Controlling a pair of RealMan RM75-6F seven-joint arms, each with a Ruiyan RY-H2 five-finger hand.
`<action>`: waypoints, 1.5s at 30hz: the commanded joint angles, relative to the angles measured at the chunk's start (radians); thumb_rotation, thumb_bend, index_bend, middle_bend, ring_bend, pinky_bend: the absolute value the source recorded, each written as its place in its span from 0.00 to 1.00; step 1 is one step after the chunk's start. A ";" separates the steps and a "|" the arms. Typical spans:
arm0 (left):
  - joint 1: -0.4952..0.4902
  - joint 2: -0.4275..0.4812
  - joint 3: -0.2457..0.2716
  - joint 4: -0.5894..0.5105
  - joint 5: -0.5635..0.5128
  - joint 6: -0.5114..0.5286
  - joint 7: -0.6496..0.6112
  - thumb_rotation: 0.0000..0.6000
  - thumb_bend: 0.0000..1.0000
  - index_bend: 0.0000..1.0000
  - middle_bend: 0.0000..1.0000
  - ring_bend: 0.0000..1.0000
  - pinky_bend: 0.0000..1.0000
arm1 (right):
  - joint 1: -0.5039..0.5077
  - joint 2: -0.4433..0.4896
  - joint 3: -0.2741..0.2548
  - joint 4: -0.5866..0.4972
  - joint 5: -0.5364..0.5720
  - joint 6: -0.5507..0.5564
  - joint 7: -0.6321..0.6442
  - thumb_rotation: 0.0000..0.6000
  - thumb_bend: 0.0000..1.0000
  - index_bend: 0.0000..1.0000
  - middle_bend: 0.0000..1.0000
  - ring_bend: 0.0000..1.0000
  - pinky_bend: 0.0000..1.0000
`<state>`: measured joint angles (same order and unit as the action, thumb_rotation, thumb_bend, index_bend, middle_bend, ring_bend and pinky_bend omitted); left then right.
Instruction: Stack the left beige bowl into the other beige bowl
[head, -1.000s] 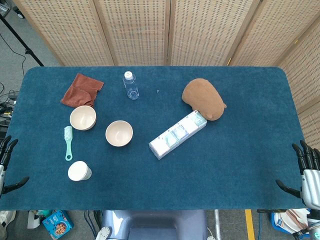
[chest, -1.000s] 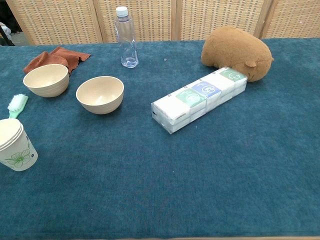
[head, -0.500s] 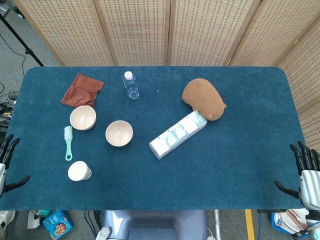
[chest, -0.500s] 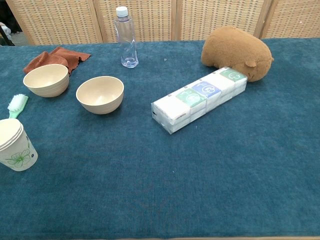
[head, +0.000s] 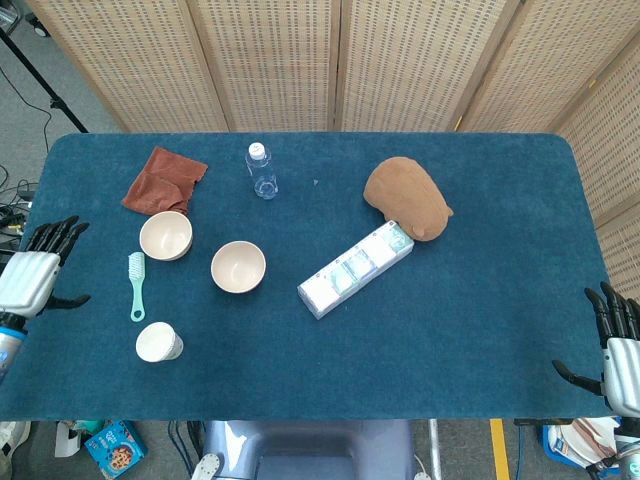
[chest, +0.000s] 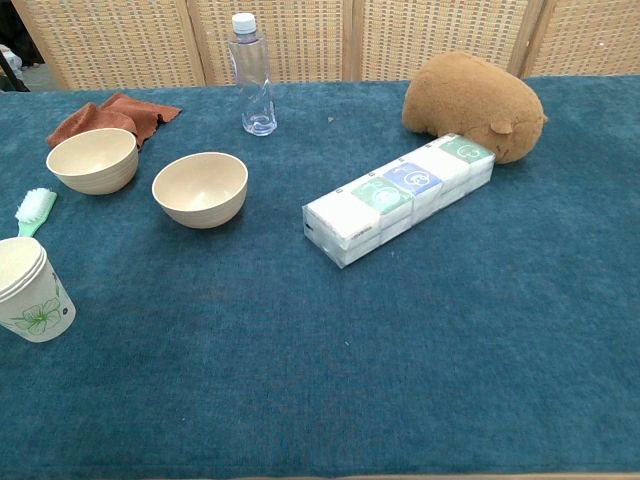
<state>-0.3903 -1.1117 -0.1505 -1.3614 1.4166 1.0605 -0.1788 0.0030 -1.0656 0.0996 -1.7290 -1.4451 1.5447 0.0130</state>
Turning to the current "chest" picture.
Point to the green toothbrush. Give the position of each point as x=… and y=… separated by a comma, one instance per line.
x=37, y=210

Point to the clear plastic bottle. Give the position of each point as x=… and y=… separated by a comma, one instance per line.
x=252, y=100

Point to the rust brown cloth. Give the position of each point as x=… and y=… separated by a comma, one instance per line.
x=145, y=117

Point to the wicker folding screen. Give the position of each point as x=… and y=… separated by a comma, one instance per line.
x=125, y=40

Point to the blue carpet table cover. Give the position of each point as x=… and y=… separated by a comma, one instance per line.
x=300, y=350

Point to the brown plush animal toy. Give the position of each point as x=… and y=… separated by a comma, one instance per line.
x=465, y=100

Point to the black tripod stand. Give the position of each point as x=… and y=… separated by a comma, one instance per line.
x=6, y=62

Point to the white pill organizer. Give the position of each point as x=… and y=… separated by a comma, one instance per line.
x=390, y=200

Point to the off-white ridged bowl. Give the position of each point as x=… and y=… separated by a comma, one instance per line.
x=90, y=172
x=200, y=202

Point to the paper cup green flower print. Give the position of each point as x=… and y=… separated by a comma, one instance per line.
x=35, y=300

